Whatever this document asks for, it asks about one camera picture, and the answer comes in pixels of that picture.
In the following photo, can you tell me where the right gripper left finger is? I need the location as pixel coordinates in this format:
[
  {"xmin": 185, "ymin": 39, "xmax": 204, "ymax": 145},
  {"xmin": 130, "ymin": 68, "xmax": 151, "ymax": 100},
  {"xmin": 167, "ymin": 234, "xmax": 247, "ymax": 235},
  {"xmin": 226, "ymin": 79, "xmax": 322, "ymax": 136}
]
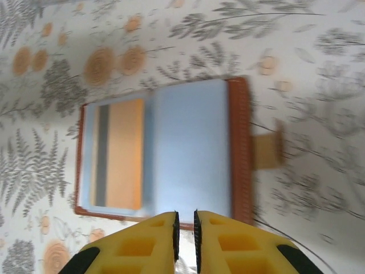
[{"xmin": 58, "ymin": 210, "xmax": 180, "ymax": 274}]

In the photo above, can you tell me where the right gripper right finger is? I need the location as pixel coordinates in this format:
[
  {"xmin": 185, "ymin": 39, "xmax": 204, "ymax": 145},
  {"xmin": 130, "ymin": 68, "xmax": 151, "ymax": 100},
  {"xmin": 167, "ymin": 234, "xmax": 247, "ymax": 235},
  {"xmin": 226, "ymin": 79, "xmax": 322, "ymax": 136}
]
[{"xmin": 193, "ymin": 209, "xmax": 333, "ymax": 274}]

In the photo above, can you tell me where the orange card grey magnetic stripe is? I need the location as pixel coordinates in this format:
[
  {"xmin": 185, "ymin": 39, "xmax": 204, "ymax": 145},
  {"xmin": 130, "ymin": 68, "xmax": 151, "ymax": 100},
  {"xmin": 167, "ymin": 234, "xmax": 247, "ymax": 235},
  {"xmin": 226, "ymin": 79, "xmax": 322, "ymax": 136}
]
[{"xmin": 90, "ymin": 98, "xmax": 145, "ymax": 209}]

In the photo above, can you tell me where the brown card holder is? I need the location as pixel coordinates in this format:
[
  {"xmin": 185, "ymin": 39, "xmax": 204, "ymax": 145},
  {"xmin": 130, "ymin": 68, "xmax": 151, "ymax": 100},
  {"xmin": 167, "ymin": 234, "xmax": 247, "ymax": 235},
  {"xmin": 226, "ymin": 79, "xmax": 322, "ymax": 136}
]
[{"xmin": 73, "ymin": 75, "xmax": 286, "ymax": 229}]

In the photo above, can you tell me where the floral patterned tablecloth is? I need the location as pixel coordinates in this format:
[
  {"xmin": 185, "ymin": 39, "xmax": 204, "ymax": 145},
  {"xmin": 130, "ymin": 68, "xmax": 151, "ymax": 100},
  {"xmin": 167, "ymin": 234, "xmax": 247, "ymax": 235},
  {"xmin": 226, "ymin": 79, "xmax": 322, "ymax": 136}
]
[{"xmin": 0, "ymin": 0, "xmax": 365, "ymax": 274}]

